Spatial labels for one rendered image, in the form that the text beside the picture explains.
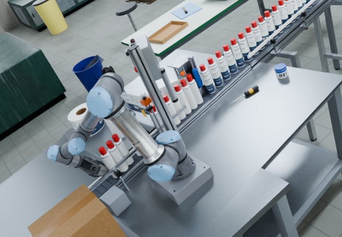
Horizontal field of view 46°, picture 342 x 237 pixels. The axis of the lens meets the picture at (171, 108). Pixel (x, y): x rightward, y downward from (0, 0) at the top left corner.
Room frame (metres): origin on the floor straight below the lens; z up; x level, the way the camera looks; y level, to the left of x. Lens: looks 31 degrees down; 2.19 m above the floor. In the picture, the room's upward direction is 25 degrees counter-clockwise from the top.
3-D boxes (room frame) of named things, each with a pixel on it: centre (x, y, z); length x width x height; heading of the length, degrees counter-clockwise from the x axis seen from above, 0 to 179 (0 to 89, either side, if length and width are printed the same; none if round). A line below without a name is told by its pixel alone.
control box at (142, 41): (1.90, 0.02, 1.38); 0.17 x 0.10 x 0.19; 174
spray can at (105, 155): (1.77, 0.42, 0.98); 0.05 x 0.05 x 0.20
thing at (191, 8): (3.95, -0.56, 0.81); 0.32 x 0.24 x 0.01; 8
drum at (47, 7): (8.36, 1.41, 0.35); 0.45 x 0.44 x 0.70; 113
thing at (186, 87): (2.08, -0.13, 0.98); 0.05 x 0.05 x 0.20
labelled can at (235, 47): (2.30, -0.54, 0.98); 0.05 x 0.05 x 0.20
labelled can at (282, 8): (2.55, -1.00, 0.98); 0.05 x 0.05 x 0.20
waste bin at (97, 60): (4.74, 0.71, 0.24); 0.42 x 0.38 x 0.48; 108
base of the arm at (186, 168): (1.57, 0.08, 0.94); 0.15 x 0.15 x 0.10
